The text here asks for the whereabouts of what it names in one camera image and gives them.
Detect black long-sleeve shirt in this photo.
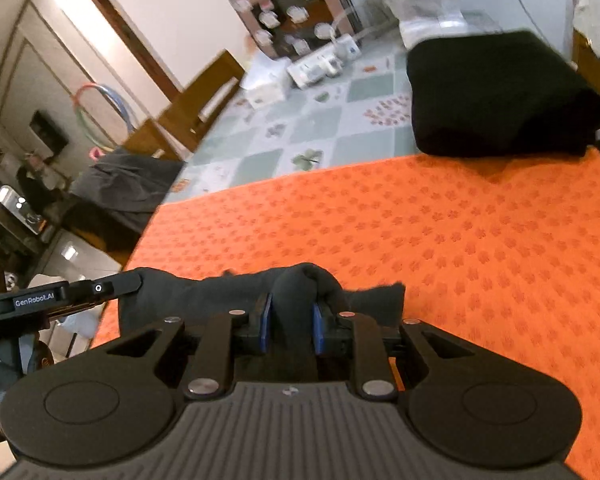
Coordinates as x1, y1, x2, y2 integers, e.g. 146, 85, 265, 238
116, 262, 408, 380

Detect dark clothes on chair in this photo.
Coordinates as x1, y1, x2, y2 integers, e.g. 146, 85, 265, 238
70, 148, 185, 234

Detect middle wooden chair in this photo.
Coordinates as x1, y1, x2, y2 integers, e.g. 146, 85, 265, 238
122, 118, 182, 162

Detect wooden chair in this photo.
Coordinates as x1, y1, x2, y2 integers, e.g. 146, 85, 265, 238
158, 50, 245, 152
122, 118, 182, 162

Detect orange patterned table mat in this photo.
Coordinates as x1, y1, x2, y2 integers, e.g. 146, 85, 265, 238
90, 146, 600, 480

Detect far wooden chair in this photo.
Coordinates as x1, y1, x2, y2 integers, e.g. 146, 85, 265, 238
158, 50, 245, 152

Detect colourful hula hoop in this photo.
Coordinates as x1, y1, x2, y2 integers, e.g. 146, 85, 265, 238
71, 82, 138, 153

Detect checkered tablecloth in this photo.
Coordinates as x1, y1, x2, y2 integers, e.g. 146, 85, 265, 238
166, 32, 418, 203

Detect brown wooden door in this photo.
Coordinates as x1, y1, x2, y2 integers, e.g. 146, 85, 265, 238
92, 0, 180, 102

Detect white tissue box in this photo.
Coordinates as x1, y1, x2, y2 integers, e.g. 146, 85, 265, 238
239, 51, 292, 110

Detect white power strip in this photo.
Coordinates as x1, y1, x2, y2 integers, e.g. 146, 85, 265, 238
287, 35, 361, 89

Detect folded black garment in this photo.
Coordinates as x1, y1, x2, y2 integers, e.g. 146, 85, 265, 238
406, 30, 600, 158

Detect brown water dispenser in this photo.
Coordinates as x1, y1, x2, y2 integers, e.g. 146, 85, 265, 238
230, 0, 366, 60

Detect wall television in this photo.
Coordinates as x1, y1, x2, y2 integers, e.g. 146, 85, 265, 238
30, 110, 69, 157

